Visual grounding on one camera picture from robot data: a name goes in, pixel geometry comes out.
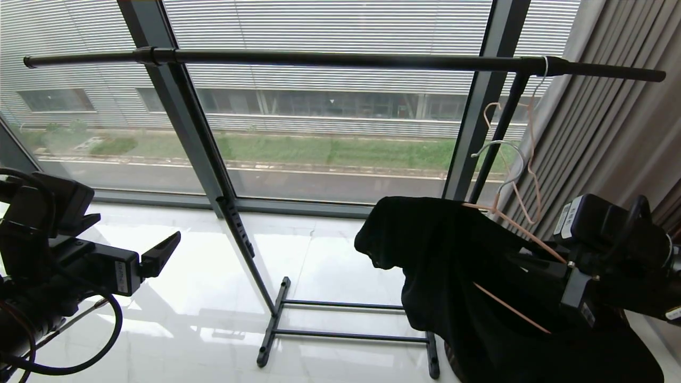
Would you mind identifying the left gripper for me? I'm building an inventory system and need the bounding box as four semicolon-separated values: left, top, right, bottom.
51;231;182;298

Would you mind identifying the beige curtain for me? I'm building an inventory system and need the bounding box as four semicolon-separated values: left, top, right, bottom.
492;0;681;251

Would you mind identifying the window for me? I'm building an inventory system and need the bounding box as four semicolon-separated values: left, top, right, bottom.
0;0;580;219

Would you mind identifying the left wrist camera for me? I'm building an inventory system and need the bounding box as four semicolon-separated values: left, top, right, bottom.
0;170;102;251

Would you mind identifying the black garment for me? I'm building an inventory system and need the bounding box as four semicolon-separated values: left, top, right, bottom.
354;196;666;383

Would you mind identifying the black clothes rack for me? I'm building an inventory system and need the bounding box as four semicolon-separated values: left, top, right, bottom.
24;47;667;379

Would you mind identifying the pink clothes hanger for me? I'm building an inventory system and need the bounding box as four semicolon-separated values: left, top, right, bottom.
481;72;550;227
462;139;569;335

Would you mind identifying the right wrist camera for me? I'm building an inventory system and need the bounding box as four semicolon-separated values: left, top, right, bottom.
552;194;672;267

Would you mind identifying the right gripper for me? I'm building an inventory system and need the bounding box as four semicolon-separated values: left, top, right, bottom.
559;262;602;329

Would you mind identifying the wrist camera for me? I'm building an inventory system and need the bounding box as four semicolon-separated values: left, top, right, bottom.
0;170;102;251
552;194;672;267

